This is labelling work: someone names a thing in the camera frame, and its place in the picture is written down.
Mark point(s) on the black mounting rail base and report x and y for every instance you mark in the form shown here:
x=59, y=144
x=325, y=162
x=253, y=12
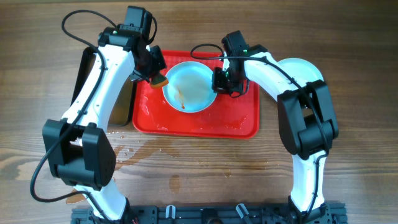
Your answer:
x=329, y=212

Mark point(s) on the orange sponge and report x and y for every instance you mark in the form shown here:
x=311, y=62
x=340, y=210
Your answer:
x=158, y=81

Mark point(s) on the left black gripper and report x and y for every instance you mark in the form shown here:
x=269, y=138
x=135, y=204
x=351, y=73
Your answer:
x=159, y=65

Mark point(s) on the red plastic tray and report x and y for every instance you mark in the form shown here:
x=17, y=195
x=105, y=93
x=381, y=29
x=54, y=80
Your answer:
x=226, y=117

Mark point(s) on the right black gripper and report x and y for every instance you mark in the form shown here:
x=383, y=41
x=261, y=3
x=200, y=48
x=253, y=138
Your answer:
x=218, y=86

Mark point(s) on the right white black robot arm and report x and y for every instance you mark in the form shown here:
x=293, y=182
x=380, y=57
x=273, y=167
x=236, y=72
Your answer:
x=306, y=116

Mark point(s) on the black tray with brown water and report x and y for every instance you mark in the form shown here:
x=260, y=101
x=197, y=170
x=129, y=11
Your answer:
x=123, y=107

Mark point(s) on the stained pale blue plate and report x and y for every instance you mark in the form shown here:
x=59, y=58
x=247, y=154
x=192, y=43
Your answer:
x=190, y=87

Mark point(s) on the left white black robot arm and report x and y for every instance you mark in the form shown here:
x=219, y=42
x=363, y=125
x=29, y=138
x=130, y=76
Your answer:
x=77, y=149

